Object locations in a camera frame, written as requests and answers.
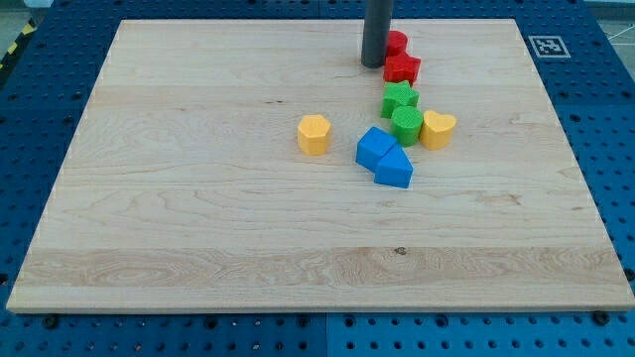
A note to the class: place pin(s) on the green star block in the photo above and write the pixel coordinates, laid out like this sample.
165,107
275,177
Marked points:
398,94

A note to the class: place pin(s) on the red star block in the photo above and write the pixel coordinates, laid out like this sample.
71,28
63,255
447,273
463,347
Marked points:
401,67

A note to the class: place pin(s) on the yellow hexagon block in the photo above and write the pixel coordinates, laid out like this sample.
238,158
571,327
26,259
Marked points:
314,135

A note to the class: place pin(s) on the blue cube block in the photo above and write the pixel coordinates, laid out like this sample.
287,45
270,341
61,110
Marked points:
372,147

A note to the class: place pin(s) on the blue pentagon block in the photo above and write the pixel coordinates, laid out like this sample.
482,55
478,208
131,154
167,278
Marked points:
394,168

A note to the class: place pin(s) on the green cylinder block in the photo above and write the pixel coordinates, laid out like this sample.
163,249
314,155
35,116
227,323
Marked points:
406,124

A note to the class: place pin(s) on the yellow heart block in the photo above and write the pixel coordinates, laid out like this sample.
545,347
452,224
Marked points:
437,129

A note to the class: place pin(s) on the light wooden board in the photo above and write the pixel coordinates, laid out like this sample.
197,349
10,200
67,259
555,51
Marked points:
184,189

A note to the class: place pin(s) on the red cylinder block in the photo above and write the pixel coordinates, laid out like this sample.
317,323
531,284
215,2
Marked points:
396,43

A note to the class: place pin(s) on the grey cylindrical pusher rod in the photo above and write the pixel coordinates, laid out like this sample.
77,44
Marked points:
376,27

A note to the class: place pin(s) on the white fiducial marker tag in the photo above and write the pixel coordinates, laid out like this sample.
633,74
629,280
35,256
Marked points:
549,47

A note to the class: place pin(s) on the yellow black hazard tape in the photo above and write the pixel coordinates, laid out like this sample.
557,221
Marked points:
18,46

